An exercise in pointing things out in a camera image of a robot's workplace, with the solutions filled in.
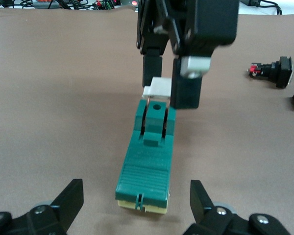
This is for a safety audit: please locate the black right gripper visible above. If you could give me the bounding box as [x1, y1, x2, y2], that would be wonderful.
[136, 0, 240, 110]

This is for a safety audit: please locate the black power cable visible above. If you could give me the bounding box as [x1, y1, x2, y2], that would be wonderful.
[240, 0, 284, 16]

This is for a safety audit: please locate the black switch with red terminals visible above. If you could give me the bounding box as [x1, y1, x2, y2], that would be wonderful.
[247, 56, 294, 89]

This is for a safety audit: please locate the brown table cover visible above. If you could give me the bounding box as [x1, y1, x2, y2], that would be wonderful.
[0, 6, 294, 235]

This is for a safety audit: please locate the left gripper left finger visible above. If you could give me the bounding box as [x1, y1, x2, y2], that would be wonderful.
[0, 179, 84, 235]

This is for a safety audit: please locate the green load switch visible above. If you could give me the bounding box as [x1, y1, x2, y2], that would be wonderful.
[114, 76, 177, 216]

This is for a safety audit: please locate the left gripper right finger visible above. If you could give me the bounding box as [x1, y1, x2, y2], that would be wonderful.
[183, 180, 292, 235]

